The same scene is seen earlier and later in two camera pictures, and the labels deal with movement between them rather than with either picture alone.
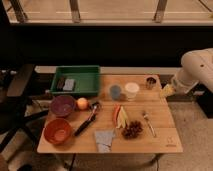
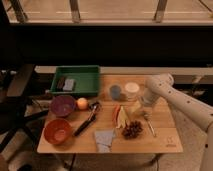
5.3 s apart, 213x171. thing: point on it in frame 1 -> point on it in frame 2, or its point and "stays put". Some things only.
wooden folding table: [132, 114] stays put
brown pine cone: [133, 130] stays put
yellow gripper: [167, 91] -> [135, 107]
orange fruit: [82, 103] stays put
